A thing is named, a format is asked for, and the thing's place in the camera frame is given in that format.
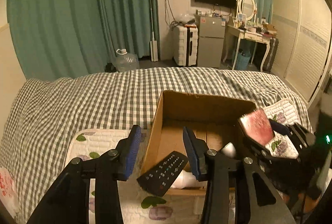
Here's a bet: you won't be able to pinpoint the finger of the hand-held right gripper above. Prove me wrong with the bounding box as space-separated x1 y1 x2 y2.
268 119 316 148
242 133 301 166

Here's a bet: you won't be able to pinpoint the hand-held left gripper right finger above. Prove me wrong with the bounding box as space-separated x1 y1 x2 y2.
182 127 296 224

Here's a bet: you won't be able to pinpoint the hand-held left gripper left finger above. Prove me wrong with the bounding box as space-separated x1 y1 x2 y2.
27 124 143 224

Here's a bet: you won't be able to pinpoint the black remote control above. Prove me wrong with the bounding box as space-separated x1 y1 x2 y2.
137 151 189 197

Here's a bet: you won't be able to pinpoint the brown cardboard box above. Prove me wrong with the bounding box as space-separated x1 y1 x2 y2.
140 90 263 197

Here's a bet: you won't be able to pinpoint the small floral quilted pillow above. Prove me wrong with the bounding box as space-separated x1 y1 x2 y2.
262 98 300 160

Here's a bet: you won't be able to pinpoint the white plastic bottle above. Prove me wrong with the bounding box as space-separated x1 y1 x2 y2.
170 170 206 190

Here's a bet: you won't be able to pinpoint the grey checked bedsheet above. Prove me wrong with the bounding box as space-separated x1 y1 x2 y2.
0 67 313 222

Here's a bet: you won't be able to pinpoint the dark suitcase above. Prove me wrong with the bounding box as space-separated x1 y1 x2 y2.
262 37 279 72

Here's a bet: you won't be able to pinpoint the blue waste basket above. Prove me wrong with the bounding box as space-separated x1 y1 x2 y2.
233 49 251 70

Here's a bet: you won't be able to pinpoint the clear large water jug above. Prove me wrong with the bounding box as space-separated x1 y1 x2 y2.
111 49 139 72

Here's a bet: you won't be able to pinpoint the white sliding wardrobe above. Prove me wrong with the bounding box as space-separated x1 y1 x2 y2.
270 0 332 103

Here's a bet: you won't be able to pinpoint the white dressing table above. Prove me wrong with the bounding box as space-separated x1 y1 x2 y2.
222 22 278 71

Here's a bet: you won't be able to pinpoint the white ribbed suitcase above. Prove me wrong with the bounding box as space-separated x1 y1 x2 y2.
173 25 199 67

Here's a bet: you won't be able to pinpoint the grey small fridge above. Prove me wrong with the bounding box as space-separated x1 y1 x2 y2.
197 15 227 69

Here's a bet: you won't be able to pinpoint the white flat mop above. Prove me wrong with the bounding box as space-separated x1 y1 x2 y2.
148 0 159 62

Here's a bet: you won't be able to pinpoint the white oval mirror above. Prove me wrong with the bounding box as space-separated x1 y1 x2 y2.
237 0 257 22

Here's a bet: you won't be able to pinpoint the red floral cloth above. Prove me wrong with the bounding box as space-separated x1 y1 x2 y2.
0 165 20 217

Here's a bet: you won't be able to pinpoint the wide green curtain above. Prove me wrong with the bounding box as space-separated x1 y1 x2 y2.
6 0 160 81

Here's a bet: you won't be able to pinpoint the black hanging cables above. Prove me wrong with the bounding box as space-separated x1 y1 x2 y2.
164 0 183 30

